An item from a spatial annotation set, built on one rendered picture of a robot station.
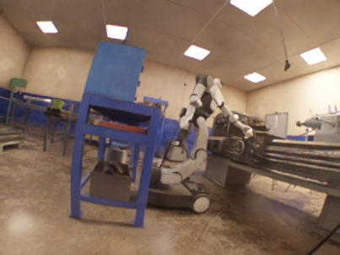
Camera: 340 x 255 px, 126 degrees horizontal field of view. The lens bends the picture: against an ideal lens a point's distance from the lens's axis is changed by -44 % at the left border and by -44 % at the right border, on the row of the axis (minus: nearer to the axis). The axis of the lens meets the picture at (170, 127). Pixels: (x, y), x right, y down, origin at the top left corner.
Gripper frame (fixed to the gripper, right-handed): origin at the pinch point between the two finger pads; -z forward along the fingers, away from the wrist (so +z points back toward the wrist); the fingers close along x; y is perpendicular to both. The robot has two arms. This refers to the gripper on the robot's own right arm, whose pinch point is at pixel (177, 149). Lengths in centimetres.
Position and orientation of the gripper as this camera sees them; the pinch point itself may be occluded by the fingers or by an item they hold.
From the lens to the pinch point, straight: 136.9
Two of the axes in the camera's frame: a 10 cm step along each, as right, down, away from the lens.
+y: 5.6, 4.0, 7.3
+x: 7.7, 0.9, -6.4
